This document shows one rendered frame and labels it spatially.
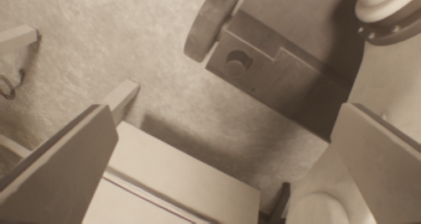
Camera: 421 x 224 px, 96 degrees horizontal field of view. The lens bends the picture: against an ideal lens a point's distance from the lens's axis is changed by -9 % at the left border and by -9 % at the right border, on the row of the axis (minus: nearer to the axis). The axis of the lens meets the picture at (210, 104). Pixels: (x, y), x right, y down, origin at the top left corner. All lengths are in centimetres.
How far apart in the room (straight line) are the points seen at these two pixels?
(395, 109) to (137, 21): 67
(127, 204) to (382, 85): 54
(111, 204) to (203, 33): 44
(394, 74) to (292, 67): 21
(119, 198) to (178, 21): 50
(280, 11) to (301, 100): 19
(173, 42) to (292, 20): 39
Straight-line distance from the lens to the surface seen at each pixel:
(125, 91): 77
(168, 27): 68
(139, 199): 58
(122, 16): 76
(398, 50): 29
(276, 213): 109
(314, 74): 45
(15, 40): 100
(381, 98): 26
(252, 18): 42
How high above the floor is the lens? 59
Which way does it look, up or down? 51 degrees down
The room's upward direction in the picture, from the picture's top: 156 degrees counter-clockwise
